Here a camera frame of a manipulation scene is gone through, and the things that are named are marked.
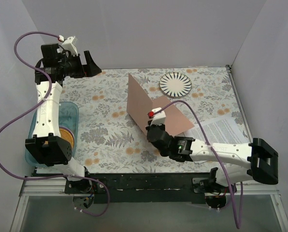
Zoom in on printed paper sheet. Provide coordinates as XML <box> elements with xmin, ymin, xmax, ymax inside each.
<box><xmin>183</xmin><ymin>116</ymin><xmax>249</xmax><ymax>163</ymax></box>

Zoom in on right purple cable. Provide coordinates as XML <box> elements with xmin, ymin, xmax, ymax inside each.
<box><xmin>156</xmin><ymin>101</ymin><xmax>244</xmax><ymax>229</ymax></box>

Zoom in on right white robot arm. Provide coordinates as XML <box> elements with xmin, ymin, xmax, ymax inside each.
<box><xmin>146</xmin><ymin>124</ymin><xmax>278</xmax><ymax>192</ymax></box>

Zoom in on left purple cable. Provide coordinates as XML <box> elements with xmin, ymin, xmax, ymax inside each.
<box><xmin>0</xmin><ymin>31</ymin><xmax>111</xmax><ymax>217</ymax></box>

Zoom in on floral tablecloth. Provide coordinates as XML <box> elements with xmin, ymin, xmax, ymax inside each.
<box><xmin>60</xmin><ymin>67</ymin><xmax>248</xmax><ymax>173</ymax></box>

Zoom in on pink file folder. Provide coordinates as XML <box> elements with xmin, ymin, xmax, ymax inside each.
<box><xmin>127</xmin><ymin>74</ymin><xmax>194</xmax><ymax>136</ymax></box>

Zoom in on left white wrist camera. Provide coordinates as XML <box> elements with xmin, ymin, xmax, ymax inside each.
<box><xmin>58</xmin><ymin>35</ymin><xmax>78</xmax><ymax>56</ymax></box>

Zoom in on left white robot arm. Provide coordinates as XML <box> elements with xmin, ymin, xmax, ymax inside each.
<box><xmin>25</xmin><ymin>41</ymin><xmax>101</xmax><ymax>193</ymax></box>

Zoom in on orange woven coaster dish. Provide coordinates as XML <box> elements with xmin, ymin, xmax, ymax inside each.
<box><xmin>36</xmin><ymin>126</ymin><xmax>75</xmax><ymax>149</ymax></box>

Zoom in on purple cable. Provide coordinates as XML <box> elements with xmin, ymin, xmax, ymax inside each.
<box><xmin>0</xmin><ymin>31</ymin><xmax>111</xmax><ymax>217</ymax></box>
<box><xmin>156</xmin><ymin>101</ymin><xmax>244</xmax><ymax>229</ymax></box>

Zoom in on white plate blue stripes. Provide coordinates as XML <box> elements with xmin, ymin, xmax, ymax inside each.
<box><xmin>159</xmin><ymin>72</ymin><xmax>192</xmax><ymax>98</ymax></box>

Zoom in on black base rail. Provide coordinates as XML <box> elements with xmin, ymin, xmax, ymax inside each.
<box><xmin>64</xmin><ymin>172</ymin><xmax>231</xmax><ymax>205</ymax></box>

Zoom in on teal plastic tray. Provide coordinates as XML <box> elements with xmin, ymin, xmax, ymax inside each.
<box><xmin>25</xmin><ymin>101</ymin><xmax>79</xmax><ymax>167</ymax></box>

